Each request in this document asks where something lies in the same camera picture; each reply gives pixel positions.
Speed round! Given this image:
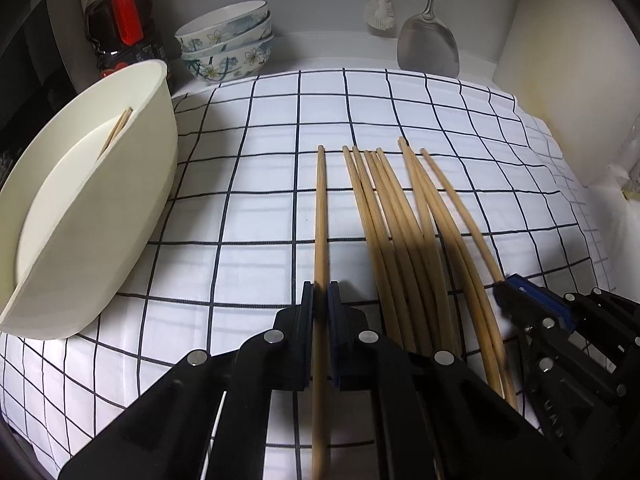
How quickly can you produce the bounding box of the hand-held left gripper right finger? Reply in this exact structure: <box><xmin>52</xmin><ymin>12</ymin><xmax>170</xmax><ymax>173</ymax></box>
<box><xmin>326</xmin><ymin>281</ymin><xmax>576</xmax><ymax>480</ymax></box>

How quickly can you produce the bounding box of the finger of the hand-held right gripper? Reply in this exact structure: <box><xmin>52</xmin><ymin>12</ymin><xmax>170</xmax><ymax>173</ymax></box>
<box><xmin>564</xmin><ymin>287</ymin><xmax>640</xmax><ymax>361</ymax></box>
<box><xmin>492</xmin><ymin>274</ymin><xmax>640</xmax><ymax>466</ymax></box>

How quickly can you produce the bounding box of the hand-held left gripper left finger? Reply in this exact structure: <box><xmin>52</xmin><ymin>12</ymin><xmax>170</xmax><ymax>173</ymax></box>
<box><xmin>57</xmin><ymin>281</ymin><xmax>317</xmax><ymax>480</ymax></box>

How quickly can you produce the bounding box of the bunch of wooden chopsticks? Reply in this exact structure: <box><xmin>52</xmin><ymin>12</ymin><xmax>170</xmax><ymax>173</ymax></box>
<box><xmin>341</xmin><ymin>136</ymin><xmax>518</xmax><ymax>411</ymax></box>

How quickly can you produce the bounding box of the wooden chopstick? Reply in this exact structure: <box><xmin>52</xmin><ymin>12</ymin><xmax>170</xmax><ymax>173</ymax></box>
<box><xmin>97</xmin><ymin>106</ymin><xmax>135</xmax><ymax>161</ymax></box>
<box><xmin>311</xmin><ymin>144</ymin><xmax>332</xmax><ymax>480</ymax></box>

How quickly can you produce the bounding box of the white round basin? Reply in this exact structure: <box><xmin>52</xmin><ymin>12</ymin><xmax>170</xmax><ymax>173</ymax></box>
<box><xmin>0</xmin><ymin>59</ymin><xmax>180</xmax><ymax>342</ymax></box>

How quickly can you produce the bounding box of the clear plastic bag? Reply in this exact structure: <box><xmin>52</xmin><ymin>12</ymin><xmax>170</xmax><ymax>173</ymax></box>
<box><xmin>607</xmin><ymin>110</ymin><xmax>640</xmax><ymax>201</ymax></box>

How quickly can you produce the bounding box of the white black checked cloth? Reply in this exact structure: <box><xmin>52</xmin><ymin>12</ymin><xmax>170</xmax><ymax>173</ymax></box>
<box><xmin>0</xmin><ymin>67</ymin><xmax>618</xmax><ymax>480</ymax></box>

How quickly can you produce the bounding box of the white cutting board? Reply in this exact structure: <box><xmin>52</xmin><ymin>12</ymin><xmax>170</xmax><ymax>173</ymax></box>
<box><xmin>492</xmin><ymin>0</ymin><xmax>640</xmax><ymax>188</ymax></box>

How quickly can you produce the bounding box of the metal spatula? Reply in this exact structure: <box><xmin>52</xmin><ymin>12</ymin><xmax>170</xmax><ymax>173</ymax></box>
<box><xmin>396</xmin><ymin>0</ymin><xmax>461</xmax><ymax>79</ymax></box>

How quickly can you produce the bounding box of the floral ceramic bowl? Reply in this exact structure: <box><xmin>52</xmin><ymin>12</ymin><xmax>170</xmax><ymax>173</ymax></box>
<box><xmin>180</xmin><ymin>12</ymin><xmax>274</xmax><ymax>61</ymax></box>
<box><xmin>181</xmin><ymin>34</ymin><xmax>276</xmax><ymax>83</ymax></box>
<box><xmin>174</xmin><ymin>0</ymin><xmax>271</xmax><ymax>53</ymax></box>

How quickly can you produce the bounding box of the black appliance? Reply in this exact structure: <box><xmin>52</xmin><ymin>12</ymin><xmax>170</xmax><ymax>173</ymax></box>
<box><xmin>0</xmin><ymin>0</ymin><xmax>87</xmax><ymax>171</ymax></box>

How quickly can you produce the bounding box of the dark sauce bottle red handle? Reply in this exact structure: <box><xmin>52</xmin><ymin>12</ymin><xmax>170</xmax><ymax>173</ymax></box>
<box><xmin>82</xmin><ymin>0</ymin><xmax>167</xmax><ymax>78</ymax></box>

